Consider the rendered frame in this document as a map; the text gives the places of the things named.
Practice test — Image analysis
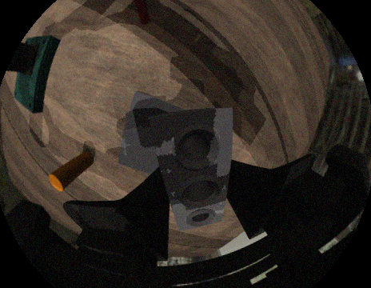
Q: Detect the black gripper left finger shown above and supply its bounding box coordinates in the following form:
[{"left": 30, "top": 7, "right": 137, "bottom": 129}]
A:
[{"left": 63, "top": 167, "right": 170, "bottom": 262}]

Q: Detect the dark red peg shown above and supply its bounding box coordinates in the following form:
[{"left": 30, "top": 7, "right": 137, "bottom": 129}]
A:
[{"left": 134, "top": 0, "right": 150, "bottom": 25}]

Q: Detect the orange cylinder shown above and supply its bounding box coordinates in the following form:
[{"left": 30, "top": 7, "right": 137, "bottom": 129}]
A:
[{"left": 49, "top": 151, "right": 94, "bottom": 192}]

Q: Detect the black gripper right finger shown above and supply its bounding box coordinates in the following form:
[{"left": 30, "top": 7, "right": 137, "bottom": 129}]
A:
[{"left": 226, "top": 154, "right": 315, "bottom": 239}]

